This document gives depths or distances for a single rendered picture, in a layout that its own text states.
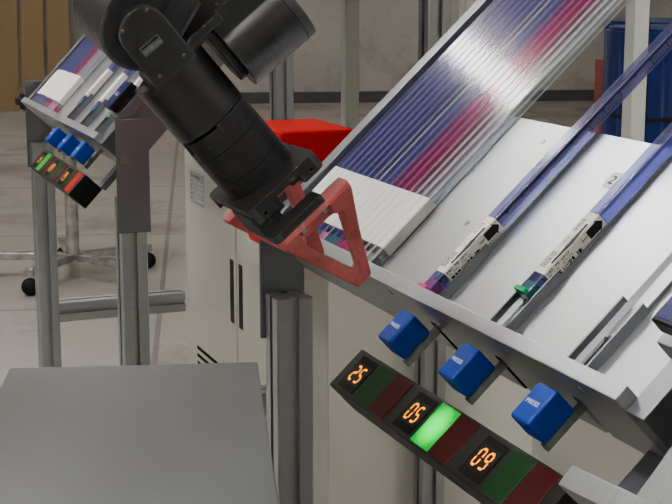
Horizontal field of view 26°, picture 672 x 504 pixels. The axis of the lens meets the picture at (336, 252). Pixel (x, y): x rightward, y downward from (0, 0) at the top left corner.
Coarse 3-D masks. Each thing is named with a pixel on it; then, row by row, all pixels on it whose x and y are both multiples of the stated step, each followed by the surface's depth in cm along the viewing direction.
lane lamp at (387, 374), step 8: (384, 368) 115; (376, 376) 114; (384, 376) 114; (392, 376) 113; (368, 384) 114; (376, 384) 114; (384, 384) 113; (360, 392) 114; (368, 392) 114; (376, 392) 113; (360, 400) 114; (368, 400) 113
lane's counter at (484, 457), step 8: (488, 440) 98; (496, 440) 97; (480, 448) 98; (488, 448) 97; (496, 448) 97; (504, 448) 96; (472, 456) 98; (480, 456) 97; (488, 456) 97; (496, 456) 96; (464, 464) 98; (472, 464) 97; (480, 464) 97; (488, 464) 96; (464, 472) 97; (472, 472) 96; (480, 472) 96; (488, 472) 95; (472, 480) 96; (480, 480) 95
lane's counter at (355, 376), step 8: (360, 360) 118; (368, 360) 117; (352, 368) 118; (360, 368) 117; (368, 368) 116; (352, 376) 117; (360, 376) 116; (344, 384) 117; (352, 384) 116; (360, 384) 115; (352, 392) 115
